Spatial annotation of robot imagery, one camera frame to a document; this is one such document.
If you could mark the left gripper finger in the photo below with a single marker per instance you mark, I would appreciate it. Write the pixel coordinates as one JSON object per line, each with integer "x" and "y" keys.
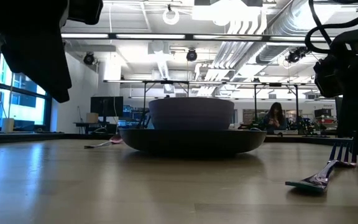
{"x": 39, "y": 62}

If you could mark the silver fork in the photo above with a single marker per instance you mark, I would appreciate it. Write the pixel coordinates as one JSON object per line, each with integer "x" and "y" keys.
{"x": 320, "y": 179}

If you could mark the iridescent purple teal spoon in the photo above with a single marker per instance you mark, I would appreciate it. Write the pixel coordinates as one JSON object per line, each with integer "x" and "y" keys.
{"x": 117, "y": 139}

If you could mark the lavender bowl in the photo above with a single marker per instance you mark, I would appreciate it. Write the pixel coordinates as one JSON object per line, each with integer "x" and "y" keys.
{"x": 191, "y": 113}

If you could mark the black plate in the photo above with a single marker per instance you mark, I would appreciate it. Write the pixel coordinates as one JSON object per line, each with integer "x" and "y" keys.
{"x": 193, "y": 142}

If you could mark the black ceiling spotlight cluster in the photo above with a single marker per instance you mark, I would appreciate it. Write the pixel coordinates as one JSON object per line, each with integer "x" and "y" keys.
{"x": 294, "y": 56}

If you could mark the white container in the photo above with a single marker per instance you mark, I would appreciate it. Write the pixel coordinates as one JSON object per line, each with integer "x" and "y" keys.
{"x": 7, "y": 125}

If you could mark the black computer monitor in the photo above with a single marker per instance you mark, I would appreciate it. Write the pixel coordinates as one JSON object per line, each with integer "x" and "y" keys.
{"x": 107, "y": 106}

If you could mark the person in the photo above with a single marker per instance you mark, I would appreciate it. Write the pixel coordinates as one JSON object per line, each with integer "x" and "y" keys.
{"x": 275, "y": 119}

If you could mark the long ceiling light strip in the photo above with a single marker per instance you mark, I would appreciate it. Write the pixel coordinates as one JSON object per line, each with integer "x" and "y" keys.
{"x": 151, "y": 36}

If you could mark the black table frame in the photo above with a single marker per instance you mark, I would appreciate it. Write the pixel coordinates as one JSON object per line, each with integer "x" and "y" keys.
{"x": 291, "y": 140}

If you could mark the silver ventilation duct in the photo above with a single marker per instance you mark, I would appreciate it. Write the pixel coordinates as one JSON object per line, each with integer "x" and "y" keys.
{"x": 291, "y": 21}

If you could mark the black background gantry frame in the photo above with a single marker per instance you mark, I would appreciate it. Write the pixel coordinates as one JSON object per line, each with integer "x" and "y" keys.
{"x": 275, "y": 84}
{"x": 166, "y": 82}

